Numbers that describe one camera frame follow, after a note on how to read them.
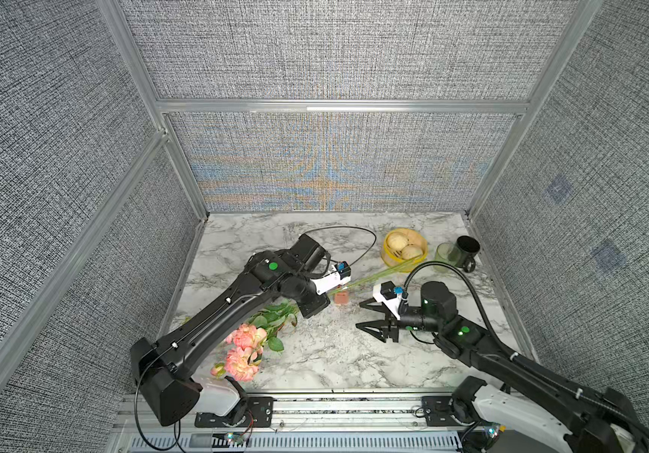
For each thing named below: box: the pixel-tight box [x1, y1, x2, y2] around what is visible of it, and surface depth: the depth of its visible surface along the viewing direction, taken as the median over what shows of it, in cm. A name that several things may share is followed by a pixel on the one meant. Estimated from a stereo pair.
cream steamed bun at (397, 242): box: [387, 234, 408, 251], surface depth 106 cm
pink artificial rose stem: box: [210, 256, 417, 382], surface depth 62 cm
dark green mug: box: [454, 234, 481, 273], surface depth 99 cm
